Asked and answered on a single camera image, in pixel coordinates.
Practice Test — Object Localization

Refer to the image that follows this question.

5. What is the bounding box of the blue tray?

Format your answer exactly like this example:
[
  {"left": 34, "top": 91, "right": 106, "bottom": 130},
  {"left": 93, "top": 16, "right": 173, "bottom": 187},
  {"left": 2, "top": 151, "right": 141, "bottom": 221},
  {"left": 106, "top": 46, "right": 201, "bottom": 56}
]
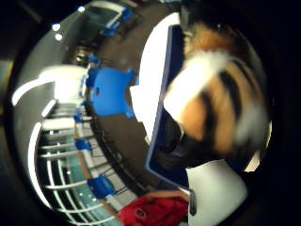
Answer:
[{"left": 144, "top": 24, "right": 252, "bottom": 190}]

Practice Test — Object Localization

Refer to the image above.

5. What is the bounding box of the striped tiger soft toy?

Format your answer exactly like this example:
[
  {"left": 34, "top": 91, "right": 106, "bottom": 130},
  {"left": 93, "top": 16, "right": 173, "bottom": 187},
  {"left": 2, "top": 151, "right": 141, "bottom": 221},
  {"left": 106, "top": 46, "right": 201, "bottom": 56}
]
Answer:
[{"left": 163, "top": 22, "right": 271, "bottom": 158}]

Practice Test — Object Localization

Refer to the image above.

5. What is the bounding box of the large blue chair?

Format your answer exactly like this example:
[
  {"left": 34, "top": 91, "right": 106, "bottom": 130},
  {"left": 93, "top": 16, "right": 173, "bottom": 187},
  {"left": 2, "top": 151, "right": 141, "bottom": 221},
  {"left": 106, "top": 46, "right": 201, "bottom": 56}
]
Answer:
[{"left": 85, "top": 66, "right": 139, "bottom": 121}]

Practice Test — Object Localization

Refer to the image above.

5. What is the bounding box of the white window frame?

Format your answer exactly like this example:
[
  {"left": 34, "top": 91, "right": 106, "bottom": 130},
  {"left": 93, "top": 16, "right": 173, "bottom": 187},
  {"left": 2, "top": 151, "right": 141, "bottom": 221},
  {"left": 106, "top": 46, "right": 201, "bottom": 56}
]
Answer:
[{"left": 27, "top": 121, "right": 126, "bottom": 226}]

